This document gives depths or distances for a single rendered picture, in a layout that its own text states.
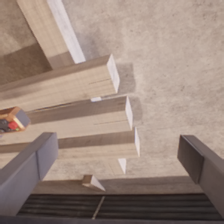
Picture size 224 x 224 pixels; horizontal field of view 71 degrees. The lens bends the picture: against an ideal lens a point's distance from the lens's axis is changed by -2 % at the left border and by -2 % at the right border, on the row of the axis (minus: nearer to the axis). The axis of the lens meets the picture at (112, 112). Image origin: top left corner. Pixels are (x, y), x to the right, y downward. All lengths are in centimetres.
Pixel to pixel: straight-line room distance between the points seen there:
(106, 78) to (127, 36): 22
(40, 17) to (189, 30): 50
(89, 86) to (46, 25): 24
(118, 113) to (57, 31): 34
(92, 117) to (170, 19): 44
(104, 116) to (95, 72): 17
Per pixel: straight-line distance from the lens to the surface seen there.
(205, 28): 69
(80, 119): 62
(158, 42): 66
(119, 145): 68
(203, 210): 134
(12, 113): 52
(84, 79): 51
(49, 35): 62
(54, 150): 16
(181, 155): 17
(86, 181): 133
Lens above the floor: 64
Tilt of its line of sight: 51 degrees down
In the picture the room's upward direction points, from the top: 168 degrees counter-clockwise
